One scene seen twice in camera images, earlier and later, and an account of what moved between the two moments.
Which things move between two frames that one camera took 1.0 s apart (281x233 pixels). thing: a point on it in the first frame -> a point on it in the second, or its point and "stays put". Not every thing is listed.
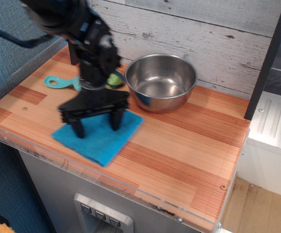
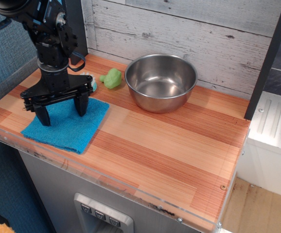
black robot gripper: [94, 101] -> [58, 85]
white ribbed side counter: [269, 159] stays put
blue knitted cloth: [101, 144] -> [68, 129]
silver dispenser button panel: [94, 217] stays put
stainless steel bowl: [160, 83] stays put
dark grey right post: [270, 59] stays put
